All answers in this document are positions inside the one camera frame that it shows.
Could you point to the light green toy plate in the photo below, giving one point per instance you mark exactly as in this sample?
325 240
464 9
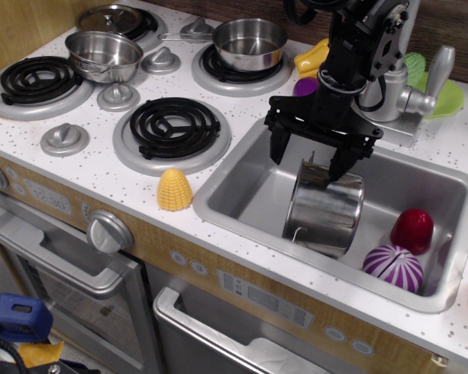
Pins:
450 100

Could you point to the back left black burner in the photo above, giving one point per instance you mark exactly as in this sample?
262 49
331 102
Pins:
148 24

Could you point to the purple striped toy onion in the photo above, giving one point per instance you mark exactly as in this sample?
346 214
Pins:
395 265

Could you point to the purple toy eggplant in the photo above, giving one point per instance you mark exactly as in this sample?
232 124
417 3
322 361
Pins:
305 86

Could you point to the back right black burner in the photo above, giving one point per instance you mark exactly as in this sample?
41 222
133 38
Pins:
213 66

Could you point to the toy dishwasher door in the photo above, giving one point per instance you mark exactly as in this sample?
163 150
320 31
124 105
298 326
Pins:
201 334

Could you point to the black burner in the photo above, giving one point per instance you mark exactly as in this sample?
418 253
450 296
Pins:
173 128
148 24
213 66
37 80

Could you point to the steel pot lid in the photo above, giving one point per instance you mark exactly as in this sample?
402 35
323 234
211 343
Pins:
120 19

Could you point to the red toy fruit half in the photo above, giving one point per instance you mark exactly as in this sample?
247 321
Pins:
413 231

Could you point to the silver stove knob upper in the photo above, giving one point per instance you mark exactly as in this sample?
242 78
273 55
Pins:
161 62

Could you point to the steel bowl pot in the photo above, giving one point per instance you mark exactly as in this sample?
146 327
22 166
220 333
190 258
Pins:
103 57

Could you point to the green toy vegetable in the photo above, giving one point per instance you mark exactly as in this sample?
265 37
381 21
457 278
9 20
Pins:
416 65

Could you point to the yellow toy bell pepper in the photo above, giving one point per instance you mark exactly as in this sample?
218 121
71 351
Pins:
307 64

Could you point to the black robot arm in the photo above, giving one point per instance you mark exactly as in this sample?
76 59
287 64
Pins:
364 46

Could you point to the blue clamp tool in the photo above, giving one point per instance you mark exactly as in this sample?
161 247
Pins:
24 319

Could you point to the silver stove knob back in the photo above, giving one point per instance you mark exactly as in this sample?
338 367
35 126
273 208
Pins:
197 29

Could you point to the front left black burner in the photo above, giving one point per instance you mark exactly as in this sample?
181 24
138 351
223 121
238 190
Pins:
37 80

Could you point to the silver stove knob middle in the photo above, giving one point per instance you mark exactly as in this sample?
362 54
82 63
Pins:
118 97

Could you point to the silver toy faucet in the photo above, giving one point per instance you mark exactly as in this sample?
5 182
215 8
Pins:
400 110

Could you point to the toy oven door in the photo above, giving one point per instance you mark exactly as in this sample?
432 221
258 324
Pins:
98 301

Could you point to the yellow toy corn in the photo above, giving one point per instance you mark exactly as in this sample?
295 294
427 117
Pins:
174 191

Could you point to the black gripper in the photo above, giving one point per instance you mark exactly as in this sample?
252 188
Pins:
324 116

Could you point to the front right black burner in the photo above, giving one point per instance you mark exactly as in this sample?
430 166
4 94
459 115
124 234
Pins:
173 128

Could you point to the silver stove knob front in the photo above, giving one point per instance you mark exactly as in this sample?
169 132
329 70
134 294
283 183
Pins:
64 140

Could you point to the yellow cloth piece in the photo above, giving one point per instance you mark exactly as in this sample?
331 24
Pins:
36 354

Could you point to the silver stove knob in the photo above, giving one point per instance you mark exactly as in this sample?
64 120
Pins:
64 140
197 29
118 97
161 62

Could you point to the steel saucepan with handle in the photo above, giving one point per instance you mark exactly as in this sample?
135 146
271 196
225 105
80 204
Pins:
245 45

